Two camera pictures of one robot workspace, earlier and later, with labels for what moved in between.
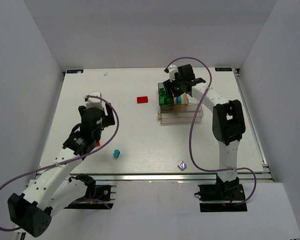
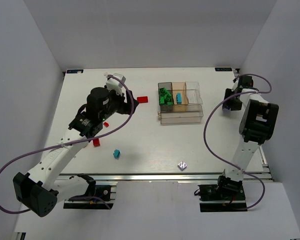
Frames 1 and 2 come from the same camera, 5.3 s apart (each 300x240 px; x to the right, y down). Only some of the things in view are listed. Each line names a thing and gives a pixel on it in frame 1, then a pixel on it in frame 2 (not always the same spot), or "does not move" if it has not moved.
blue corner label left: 75,71 does not move
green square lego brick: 167,101 to 162,92
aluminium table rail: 174,177 does not move
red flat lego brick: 142,99 does not move
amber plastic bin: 184,102 does not move
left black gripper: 109,115 to 126,103
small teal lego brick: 116,153 does not move
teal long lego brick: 179,100 does not move
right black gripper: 176,88 to 230,100
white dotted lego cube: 182,166 does not move
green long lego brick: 162,93 to 167,96
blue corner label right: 223,69 does not move
